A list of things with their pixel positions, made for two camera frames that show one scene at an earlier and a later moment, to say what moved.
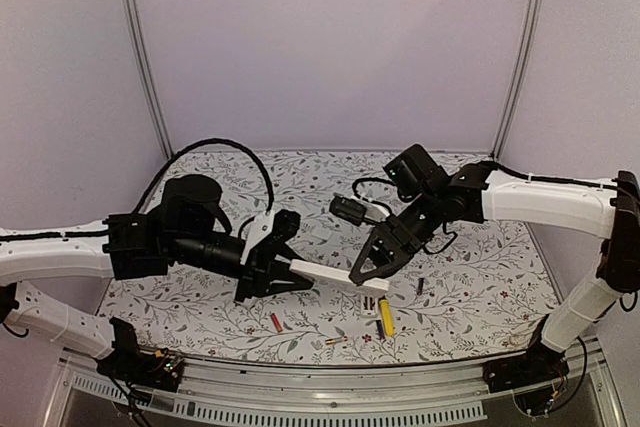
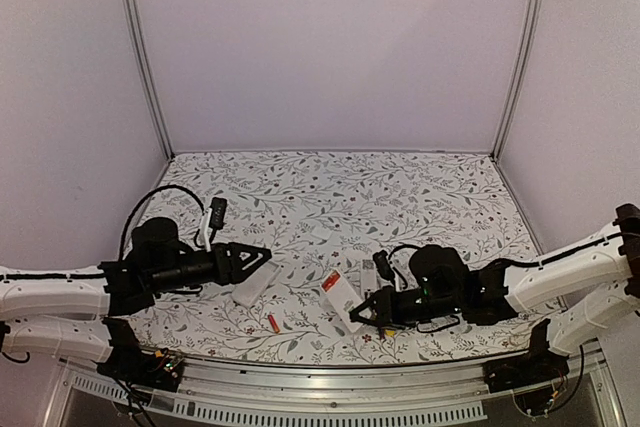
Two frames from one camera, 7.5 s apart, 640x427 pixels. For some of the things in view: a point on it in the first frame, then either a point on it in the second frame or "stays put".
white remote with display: (337, 274) -> (343, 297)
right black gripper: (400, 237) -> (383, 301)
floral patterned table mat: (471, 292) stays put
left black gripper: (262, 270) -> (228, 268)
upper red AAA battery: (276, 322) stays put
